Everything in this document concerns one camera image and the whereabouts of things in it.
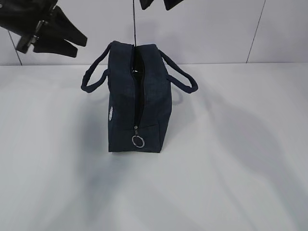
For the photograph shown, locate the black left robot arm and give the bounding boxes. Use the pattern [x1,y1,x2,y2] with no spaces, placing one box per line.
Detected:
[0,0,88,58]

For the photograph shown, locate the dark navy lunch bag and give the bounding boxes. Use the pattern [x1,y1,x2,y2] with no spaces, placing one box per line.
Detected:
[81,41,198,153]

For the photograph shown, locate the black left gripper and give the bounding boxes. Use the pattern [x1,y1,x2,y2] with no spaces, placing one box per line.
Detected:
[16,5,87,58]

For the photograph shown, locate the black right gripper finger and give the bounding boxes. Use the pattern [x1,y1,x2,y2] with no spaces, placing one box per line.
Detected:
[139,0,154,10]
[164,0,183,10]

